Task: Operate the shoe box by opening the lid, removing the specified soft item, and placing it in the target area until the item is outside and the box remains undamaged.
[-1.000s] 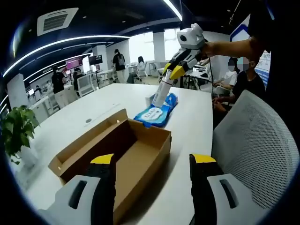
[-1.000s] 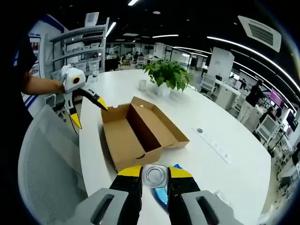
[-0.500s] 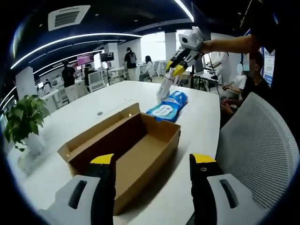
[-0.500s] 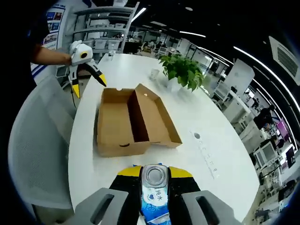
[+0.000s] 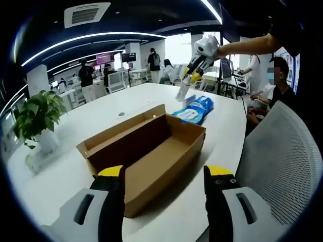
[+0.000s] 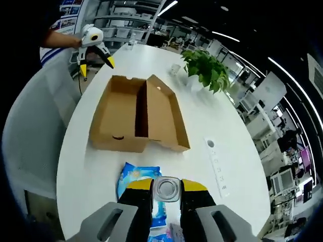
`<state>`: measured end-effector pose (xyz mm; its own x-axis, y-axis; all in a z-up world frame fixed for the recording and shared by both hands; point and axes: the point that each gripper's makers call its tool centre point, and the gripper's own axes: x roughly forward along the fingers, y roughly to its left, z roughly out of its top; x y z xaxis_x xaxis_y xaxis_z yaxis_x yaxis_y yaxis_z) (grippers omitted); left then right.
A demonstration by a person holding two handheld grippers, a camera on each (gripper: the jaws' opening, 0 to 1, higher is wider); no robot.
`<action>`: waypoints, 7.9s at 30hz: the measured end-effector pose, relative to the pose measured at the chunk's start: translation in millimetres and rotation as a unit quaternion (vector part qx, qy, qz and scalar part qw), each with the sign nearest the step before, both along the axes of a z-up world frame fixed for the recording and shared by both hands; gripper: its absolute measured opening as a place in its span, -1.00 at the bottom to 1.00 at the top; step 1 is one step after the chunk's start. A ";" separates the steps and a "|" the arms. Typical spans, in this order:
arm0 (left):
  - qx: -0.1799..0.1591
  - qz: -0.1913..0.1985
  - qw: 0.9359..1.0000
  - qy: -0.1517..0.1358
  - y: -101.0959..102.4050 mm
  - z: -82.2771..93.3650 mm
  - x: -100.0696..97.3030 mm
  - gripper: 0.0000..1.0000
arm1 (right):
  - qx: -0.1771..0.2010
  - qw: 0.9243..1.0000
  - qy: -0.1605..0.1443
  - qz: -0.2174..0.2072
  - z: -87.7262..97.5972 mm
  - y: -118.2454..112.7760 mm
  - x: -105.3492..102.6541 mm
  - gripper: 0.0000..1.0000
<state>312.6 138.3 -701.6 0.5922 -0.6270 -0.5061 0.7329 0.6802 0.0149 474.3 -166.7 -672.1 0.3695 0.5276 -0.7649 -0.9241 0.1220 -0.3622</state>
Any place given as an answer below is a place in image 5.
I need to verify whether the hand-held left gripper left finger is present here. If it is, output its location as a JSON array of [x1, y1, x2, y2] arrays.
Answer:
[[40, 165, 126, 242]]

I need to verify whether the dark screen monitor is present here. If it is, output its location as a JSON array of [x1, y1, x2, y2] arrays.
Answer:
[[120, 52, 137, 63]]

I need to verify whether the green plant in white pot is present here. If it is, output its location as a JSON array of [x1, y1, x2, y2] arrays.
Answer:
[[11, 90, 68, 154]]

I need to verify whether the white mesh office chair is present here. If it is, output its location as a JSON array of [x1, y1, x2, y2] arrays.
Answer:
[[234, 100, 323, 227]]

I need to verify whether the black tripod stand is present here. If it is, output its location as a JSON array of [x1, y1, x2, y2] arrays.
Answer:
[[126, 62, 134, 88]]

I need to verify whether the curved ceiling light strip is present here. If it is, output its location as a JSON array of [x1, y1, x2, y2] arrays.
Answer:
[[21, 32, 167, 67]]

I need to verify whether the person's dark sleeve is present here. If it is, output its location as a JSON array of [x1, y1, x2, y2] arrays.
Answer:
[[267, 17, 307, 57]]

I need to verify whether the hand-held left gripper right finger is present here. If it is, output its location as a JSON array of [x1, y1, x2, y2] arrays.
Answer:
[[203, 164, 275, 242]]

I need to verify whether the ceiling air conditioner vent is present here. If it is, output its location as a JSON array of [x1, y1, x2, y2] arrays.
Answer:
[[64, 2, 112, 29]]

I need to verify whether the brown cardboard shoe box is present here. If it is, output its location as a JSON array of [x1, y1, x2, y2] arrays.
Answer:
[[76, 103, 207, 219]]

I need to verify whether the white spray bottle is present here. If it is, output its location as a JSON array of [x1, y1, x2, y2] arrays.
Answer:
[[175, 74, 194, 103]]

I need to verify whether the desk monitor on stand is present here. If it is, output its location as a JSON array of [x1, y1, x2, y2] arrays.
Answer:
[[220, 57, 232, 80]]

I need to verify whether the purple screen monitor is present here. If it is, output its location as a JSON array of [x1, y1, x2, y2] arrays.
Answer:
[[95, 52, 116, 65]]

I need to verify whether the clear glass cup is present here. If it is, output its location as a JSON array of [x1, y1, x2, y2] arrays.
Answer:
[[24, 151, 43, 174]]

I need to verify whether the blue soft tissue pack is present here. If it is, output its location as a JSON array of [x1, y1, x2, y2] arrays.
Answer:
[[188, 95, 215, 119]]

